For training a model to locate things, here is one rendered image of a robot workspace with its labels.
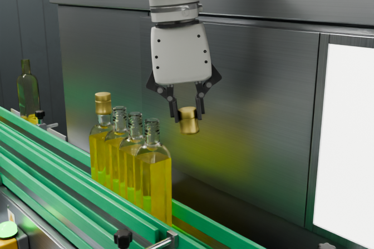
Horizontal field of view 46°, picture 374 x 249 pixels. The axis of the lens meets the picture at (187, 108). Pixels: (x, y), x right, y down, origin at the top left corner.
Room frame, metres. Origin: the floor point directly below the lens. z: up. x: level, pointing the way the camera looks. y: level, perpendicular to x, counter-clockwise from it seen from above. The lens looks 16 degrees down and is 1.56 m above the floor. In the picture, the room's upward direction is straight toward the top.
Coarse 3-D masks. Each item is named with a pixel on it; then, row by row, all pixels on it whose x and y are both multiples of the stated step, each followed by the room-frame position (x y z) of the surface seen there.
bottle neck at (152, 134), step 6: (144, 120) 0.81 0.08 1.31; (150, 120) 0.82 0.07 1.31; (156, 120) 0.81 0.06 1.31; (150, 126) 0.79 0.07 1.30; (156, 126) 0.80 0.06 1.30; (150, 132) 0.79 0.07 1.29; (156, 132) 0.80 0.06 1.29; (150, 138) 0.79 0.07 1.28; (156, 138) 0.80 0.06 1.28; (150, 144) 0.79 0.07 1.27; (156, 144) 0.80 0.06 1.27
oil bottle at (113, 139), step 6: (108, 132) 0.89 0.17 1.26; (114, 132) 0.88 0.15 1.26; (120, 132) 0.88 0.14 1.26; (126, 132) 0.88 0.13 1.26; (108, 138) 0.88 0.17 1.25; (114, 138) 0.87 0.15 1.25; (120, 138) 0.87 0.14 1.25; (108, 144) 0.88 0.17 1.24; (114, 144) 0.86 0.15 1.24; (108, 150) 0.88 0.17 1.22; (114, 150) 0.86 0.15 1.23; (108, 156) 0.88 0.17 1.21; (114, 156) 0.86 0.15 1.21; (108, 162) 0.88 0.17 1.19; (114, 162) 0.86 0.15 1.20; (108, 168) 0.88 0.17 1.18; (114, 168) 0.87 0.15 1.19; (108, 174) 0.89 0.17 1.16; (114, 174) 0.87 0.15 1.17; (108, 180) 0.89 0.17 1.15; (114, 180) 0.87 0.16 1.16; (108, 186) 0.89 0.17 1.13; (114, 186) 0.87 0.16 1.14
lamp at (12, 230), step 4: (0, 224) 0.92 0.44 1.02; (4, 224) 0.91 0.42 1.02; (8, 224) 0.91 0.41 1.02; (12, 224) 0.92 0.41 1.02; (0, 228) 0.90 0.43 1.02; (4, 228) 0.90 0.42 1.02; (8, 228) 0.90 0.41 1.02; (12, 228) 0.91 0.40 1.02; (16, 228) 0.92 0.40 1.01; (0, 232) 0.90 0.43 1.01; (4, 232) 0.90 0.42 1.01; (8, 232) 0.90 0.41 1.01; (12, 232) 0.90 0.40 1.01; (16, 232) 0.91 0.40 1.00; (0, 236) 0.90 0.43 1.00; (4, 236) 0.89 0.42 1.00; (8, 236) 0.90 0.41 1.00; (12, 236) 0.90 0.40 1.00
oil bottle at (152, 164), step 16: (144, 144) 0.81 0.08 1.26; (160, 144) 0.81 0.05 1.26; (144, 160) 0.78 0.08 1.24; (160, 160) 0.78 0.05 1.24; (144, 176) 0.78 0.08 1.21; (160, 176) 0.78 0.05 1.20; (144, 192) 0.78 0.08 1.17; (160, 192) 0.78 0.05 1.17; (144, 208) 0.78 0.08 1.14; (160, 208) 0.78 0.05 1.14
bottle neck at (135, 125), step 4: (132, 112) 0.86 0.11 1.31; (136, 112) 0.86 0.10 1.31; (140, 112) 0.86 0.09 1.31; (128, 116) 0.85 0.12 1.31; (132, 116) 0.84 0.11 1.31; (136, 116) 0.84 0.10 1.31; (140, 116) 0.84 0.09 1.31; (128, 120) 0.85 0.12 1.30; (132, 120) 0.84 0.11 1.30; (136, 120) 0.84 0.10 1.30; (140, 120) 0.84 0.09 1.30; (132, 124) 0.84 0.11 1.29; (136, 124) 0.84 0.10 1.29; (140, 124) 0.84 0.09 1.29; (132, 128) 0.84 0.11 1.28; (136, 128) 0.84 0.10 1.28; (140, 128) 0.84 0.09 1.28; (132, 132) 0.84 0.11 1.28; (136, 132) 0.84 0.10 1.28; (140, 132) 0.84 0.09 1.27; (132, 136) 0.84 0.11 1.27; (136, 136) 0.84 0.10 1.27; (140, 136) 0.84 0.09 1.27
